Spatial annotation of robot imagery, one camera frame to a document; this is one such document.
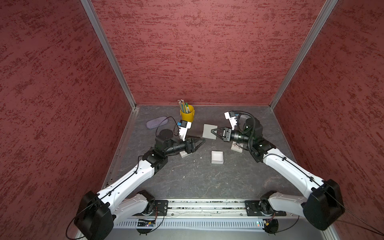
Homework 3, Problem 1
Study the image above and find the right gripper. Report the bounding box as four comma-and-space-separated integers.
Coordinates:
211, 126, 253, 144

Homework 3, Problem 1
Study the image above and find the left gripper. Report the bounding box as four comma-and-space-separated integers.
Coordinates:
164, 133, 205, 156

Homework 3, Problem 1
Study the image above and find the grey foam necklace pad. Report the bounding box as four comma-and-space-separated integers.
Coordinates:
202, 124, 218, 140

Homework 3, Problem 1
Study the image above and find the pink jewelry box base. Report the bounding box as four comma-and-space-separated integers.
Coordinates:
211, 151, 224, 165

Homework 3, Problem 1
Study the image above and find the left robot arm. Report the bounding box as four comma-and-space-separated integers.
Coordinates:
73, 129, 206, 240

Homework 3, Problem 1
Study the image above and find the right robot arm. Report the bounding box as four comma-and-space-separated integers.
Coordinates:
211, 117, 345, 231

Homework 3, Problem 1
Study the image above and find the small pink gift box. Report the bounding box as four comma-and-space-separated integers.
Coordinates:
180, 151, 190, 158

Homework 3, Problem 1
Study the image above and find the yellow pencil cup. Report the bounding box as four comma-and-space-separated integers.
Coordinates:
180, 105, 195, 123

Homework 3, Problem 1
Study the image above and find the pencils and markers bunch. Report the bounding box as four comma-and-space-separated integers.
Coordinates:
178, 100, 191, 114

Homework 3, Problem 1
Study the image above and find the purple glasses case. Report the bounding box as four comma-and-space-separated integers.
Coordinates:
146, 116, 168, 129

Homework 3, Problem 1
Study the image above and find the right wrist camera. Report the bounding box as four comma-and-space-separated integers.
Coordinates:
225, 111, 239, 130

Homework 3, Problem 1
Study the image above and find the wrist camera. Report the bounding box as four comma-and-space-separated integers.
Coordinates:
177, 120, 192, 141
225, 111, 239, 130

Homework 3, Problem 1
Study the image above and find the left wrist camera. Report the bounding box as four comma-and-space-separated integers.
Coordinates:
177, 120, 192, 141

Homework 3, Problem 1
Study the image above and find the aluminium front rail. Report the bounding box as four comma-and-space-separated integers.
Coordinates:
131, 197, 330, 219

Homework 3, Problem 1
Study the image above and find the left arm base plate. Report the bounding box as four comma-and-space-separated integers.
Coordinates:
135, 200, 169, 217

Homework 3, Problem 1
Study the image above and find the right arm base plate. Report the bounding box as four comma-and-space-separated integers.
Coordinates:
245, 200, 287, 218

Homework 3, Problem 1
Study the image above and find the white perforated cable duct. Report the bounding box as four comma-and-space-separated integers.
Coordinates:
114, 218, 265, 232

